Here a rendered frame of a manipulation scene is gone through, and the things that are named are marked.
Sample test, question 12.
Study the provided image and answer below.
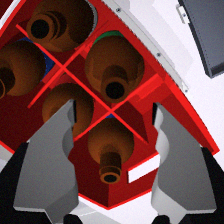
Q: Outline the black shallow tray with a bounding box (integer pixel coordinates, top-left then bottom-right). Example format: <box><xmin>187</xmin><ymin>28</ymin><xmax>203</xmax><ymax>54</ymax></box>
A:
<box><xmin>178</xmin><ymin>0</ymin><xmax>224</xmax><ymax>79</ymax></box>

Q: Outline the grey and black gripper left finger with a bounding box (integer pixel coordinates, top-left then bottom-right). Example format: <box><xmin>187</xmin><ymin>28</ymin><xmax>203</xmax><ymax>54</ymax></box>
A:
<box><xmin>0</xmin><ymin>99</ymin><xmax>79</xmax><ymax>224</ymax></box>

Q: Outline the dark red plastic crate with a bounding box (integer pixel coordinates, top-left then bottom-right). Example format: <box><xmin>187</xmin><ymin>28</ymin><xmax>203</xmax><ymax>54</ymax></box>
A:
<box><xmin>0</xmin><ymin>0</ymin><xmax>220</xmax><ymax>210</ymax></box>

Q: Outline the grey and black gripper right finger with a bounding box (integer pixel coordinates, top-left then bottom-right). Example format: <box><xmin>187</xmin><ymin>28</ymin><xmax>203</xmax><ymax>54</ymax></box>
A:
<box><xmin>150</xmin><ymin>102</ymin><xmax>224</xmax><ymax>224</ymax></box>

